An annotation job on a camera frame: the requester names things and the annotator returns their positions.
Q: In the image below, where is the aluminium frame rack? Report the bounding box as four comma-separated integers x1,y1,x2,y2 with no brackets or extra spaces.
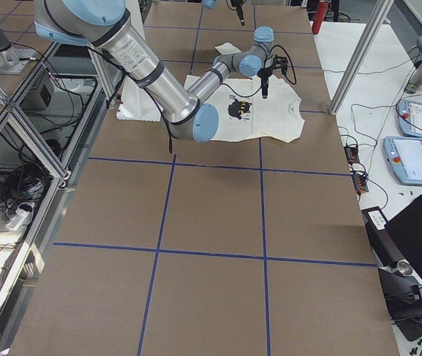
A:
0,35,122,352

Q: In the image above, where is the cream long-sleeve cat shirt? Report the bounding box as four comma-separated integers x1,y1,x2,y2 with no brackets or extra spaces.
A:
111,39,304,142

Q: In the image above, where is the grey aluminium frame post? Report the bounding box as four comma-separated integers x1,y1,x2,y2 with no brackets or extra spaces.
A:
329,0,395,116

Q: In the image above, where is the blue teach pendant near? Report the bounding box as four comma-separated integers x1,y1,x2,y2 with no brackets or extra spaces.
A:
383,136,422,186

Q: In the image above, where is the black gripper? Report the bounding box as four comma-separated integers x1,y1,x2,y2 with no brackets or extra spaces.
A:
236,7,289,99

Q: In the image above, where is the red cylinder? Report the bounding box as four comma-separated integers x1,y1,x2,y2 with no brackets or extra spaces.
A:
311,0,328,35

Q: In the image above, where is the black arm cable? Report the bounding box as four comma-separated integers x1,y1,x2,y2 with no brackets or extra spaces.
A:
254,44,297,85

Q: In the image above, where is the white power strip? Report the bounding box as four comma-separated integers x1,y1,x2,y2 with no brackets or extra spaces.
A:
5,208,31,231

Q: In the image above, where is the black laptop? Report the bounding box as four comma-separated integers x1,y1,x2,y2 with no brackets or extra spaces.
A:
362,194,422,341

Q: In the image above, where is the orange black connector module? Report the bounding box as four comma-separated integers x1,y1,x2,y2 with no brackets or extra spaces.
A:
344,145,360,164

